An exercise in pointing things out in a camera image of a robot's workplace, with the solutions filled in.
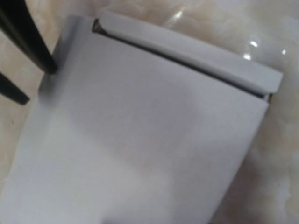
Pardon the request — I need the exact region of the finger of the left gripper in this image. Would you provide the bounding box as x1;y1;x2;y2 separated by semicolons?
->
0;73;30;105
0;0;57;74

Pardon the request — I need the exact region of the white paper box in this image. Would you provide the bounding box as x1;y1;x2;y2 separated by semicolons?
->
0;11;283;224

